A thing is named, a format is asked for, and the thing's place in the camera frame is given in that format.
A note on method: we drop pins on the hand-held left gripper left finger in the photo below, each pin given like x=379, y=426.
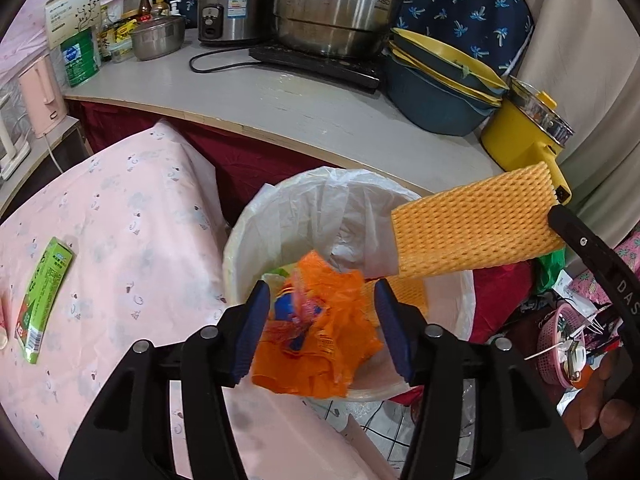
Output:
x=250, y=330

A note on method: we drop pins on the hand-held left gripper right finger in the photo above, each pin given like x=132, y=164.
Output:
x=392, y=330

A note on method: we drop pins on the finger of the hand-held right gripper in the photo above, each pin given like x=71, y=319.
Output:
x=590, y=250

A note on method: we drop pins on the orange snack wrapper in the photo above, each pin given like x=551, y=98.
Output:
x=320, y=350

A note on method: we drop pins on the orange foam net sleeve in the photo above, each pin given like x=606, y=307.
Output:
x=405, y=295
x=470, y=220

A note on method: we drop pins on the white trash bin with liner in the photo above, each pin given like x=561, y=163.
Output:
x=310, y=200

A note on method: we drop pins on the person's right hand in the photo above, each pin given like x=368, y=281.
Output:
x=615, y=420

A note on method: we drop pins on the pink printed cloth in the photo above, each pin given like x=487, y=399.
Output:
x=625, y=255

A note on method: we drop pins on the green plastic bag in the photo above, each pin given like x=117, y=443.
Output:
x=550, y=270

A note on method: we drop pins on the pink plastic basket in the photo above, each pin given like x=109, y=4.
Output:
x=550, y=335

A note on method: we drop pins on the yellow electric pot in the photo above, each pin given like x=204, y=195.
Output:
x=515, y=135

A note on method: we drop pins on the pink printed tablecloth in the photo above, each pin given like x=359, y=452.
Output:
x=125, y=240

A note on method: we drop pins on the dark red cloth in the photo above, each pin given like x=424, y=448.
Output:
x=240, y=150

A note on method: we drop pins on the blue basin yellow inside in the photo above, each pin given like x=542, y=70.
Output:
x=492, y=95
x=430, y=105
x=440, y=52

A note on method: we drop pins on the green carton box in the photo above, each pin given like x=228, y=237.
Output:
x=42, y=305

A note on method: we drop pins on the beige curtain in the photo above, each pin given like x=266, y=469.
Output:
x=575, y=35

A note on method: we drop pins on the dark blue floral cloth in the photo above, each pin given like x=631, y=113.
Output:
x=475, y=10

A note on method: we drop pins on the black induction cooker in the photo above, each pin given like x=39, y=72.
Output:
x=325, y=67

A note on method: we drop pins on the white glass kettle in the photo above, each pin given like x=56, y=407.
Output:
x=10, y=155

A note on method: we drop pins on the clear glass container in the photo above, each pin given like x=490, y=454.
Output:
x=121, y=52

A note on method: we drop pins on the small steel lidded pot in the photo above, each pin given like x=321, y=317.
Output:
x=157, y=37

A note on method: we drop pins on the pink electric kettle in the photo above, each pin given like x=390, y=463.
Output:
x=42, y=95

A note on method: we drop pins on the green tin can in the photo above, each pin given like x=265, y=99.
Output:
x=80, y=60

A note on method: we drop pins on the steel rice cooker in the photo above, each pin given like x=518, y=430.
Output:
x=230, y=10

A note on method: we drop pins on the large steel steamer pot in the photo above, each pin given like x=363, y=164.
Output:
x=345, y=10

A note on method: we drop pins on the yellow-lid jar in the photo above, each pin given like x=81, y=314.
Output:
x=125, y=29

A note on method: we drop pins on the small dark jar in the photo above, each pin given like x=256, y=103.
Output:
x=106, y=35

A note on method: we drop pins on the white pump bottle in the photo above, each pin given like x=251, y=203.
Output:
x=176, y=10

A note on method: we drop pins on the brown sauce bottle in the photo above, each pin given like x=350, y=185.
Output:
x=160, y=2

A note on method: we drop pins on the tall dark sauce bottle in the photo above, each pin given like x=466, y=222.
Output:
x=144, y=2

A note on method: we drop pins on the white and green cardboard box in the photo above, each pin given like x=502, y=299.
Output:
x=72, y=10

